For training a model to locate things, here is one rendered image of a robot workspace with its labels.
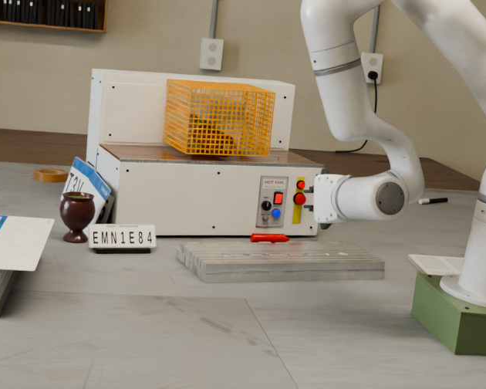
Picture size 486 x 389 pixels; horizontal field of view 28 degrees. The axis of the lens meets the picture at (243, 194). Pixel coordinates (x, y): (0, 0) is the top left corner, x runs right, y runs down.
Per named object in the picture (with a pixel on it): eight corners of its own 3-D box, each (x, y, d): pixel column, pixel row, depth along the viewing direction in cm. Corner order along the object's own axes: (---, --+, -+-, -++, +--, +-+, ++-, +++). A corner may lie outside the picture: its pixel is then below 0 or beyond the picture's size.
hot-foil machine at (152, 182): (113, 238, 236) (125, 82, 228) (78, 201, 272) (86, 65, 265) (382, 238, 264) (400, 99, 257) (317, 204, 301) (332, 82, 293)
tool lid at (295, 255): (205, 272, 207) (206, 264, 206) (177, 248, 224) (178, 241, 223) (383, 268, 223) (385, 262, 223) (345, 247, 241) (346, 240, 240)
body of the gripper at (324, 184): (334, 172, 192) (308, 174, 202) (333, 224, 192) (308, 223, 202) (367, 173, 195) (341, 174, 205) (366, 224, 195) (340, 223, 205)
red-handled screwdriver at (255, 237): (252, 245, 243) (254, 235, 242) (249, 242, 245) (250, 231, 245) (318, 246, 248) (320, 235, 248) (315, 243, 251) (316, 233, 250)
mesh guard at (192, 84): (185, 153, 241) (190, 87, 238) (161, 140, 259) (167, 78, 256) (268, 157, 250) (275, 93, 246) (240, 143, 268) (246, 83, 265)
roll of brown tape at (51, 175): (75, 180, 301) (75, 173, 300) (50, 184, 292) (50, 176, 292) (51, 174, 306) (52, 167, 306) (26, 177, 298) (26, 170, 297)
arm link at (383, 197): (370, 170, 193) (332, 185, 189) (406, 167, 180) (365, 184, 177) (383, 210, 194) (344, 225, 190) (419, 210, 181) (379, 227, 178)
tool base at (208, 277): (204, 282, 207) (206, 266, 206) (175, 256, 225) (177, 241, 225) (383, 279, 223) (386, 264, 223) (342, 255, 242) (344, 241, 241)
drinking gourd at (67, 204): (49, 239, 229) (52, 194, 227) (72, 233, 237) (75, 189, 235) (78, 246, 225) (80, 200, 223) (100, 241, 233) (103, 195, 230)
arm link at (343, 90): (374, 48, 188) (410, 194, 195) (305, 72, 183) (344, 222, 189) (400, 45, 180) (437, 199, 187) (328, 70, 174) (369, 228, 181)
